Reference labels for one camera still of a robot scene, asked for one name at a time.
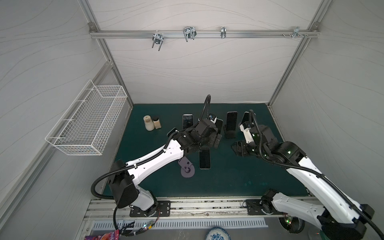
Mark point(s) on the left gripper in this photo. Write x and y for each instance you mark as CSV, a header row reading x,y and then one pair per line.
x,y
217,140

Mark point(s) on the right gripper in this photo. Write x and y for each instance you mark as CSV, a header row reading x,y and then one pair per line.
x,y
241,147

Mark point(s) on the phone with light green frame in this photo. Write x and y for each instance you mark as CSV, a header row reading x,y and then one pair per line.
x,y
205,160

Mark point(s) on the phone with dark frame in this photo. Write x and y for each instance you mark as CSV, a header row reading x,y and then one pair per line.
x,y
219,125

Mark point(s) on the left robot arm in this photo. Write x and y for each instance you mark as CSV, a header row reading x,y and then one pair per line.
x,y
125,184

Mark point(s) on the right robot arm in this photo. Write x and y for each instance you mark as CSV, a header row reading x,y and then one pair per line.
x,y
337,215

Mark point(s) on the black rectangular phone stand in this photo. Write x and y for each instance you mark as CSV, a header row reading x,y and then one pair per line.
x,y
229,134

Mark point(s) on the phone with cracked screen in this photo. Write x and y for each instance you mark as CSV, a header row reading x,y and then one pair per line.
x,y
187,121

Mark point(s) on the purple round stand front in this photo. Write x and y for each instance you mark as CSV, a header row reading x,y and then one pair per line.
x,y
187,168

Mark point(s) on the phone on middle purple stand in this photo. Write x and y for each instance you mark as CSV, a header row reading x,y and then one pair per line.
x,y
172,131

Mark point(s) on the small brown bottle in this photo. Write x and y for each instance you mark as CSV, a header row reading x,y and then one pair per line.
x,y
157,123

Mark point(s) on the cream plastic bottle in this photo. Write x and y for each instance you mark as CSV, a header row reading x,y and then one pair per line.
x,y
149,124

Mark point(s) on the blue white plate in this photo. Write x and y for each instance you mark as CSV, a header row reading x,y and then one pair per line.
x,y
217,233

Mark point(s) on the metal top crossbar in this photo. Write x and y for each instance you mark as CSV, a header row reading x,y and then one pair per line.
x,y
192,33

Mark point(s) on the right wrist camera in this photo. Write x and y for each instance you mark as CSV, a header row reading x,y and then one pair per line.
x,y
246,130

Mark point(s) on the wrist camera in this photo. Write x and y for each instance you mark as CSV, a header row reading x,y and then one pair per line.
x,y
246,130
212,118

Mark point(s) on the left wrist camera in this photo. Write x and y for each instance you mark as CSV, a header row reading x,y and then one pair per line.
x,y
212,118

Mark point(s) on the phone with purple frame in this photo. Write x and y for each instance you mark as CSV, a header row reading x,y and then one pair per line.
x,y
231,122

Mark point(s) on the phone with white frame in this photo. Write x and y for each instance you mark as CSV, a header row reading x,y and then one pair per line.
x,y
245,119

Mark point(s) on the white wire basket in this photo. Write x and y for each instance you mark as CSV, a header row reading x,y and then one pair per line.
x,y
85,127

